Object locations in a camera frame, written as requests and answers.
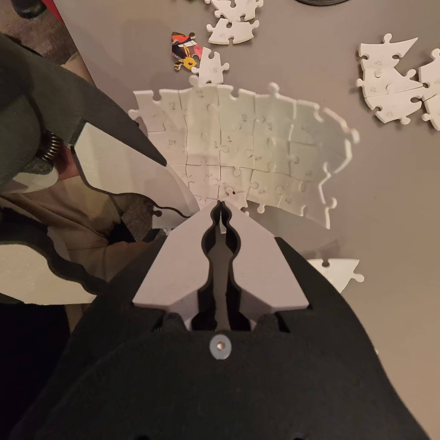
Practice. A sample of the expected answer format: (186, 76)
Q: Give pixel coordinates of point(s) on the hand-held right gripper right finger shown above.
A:
(268, 271)

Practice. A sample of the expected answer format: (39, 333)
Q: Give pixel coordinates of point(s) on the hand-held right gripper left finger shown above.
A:
(172, 271)

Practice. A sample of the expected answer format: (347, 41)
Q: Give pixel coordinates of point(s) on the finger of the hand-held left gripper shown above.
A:
(120, 168)
(27, 278)

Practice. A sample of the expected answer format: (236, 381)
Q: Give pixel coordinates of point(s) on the white partly built puzzle ball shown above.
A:
(247, 137)

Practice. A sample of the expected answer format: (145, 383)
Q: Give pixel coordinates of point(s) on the colourful printed puzzle piece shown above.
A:
(184, 51)

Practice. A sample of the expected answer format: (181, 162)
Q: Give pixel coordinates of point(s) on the grey woven fabric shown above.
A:
(137, 215)

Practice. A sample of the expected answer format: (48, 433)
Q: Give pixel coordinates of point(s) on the red object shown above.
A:
(53, 10)

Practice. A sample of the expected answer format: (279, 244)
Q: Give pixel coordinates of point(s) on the dark rounded object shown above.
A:
(29, 7)

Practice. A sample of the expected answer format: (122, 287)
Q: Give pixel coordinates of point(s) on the black round base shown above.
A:
(319, 2)

